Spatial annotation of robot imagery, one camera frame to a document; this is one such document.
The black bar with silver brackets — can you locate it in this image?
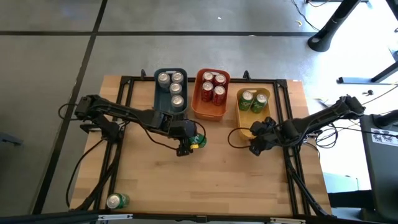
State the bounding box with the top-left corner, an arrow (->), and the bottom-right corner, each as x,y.
0,210 -> 398,224

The black round desk leg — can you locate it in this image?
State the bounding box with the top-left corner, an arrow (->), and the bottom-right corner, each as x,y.
307,0 -> 363,53

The black equipment case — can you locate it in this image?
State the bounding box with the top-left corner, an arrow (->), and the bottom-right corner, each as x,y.
359,108 -> 398,222

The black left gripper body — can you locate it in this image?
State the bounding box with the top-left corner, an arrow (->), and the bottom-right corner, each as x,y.
169,119 -> 198,157

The orange plastic bin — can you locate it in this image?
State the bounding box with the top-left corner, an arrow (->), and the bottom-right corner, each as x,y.
191,68 -> 231,121

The yellow plastic bin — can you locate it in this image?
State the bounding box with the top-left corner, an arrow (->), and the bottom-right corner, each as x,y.
235,87 -> 271,140

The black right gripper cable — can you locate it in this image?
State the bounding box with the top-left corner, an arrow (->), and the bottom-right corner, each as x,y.
227,126 -> 254,149

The black elbow cable loop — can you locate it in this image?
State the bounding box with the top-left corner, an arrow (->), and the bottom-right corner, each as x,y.
57,103 -> 78,121

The black table foot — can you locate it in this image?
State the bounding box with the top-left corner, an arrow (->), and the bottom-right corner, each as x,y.
337,60 -> 398,85

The teal plastic bin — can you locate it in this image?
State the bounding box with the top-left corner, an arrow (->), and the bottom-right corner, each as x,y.
154,67 -> 189,115

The white printed sticker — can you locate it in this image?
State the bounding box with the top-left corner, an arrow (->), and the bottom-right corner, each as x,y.
369,127 -> 398,147

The black floor cable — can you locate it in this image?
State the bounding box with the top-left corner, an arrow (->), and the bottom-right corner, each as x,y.
290,0 -> 321,32

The black slanted desk leg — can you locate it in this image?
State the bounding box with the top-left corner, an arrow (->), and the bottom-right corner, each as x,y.
385,0 -> 398,21

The thick black cable bundle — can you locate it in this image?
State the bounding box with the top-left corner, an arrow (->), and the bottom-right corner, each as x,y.
285,152 -> 338,218
74,146 -> 124,212

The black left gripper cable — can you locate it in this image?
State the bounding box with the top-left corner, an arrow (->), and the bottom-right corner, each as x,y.
132,114 -> 208,152

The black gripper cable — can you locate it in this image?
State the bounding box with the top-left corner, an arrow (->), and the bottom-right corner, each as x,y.
227,126 -> 254,149
132,114 -> 208,152

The thin black cable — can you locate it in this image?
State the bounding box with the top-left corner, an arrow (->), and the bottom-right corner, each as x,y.
65,138 -> 105,208

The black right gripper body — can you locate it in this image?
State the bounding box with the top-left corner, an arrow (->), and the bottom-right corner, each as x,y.
264,117 -> 290,149

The black metal table frame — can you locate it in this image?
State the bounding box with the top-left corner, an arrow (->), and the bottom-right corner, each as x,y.
93,68 -> 312,218

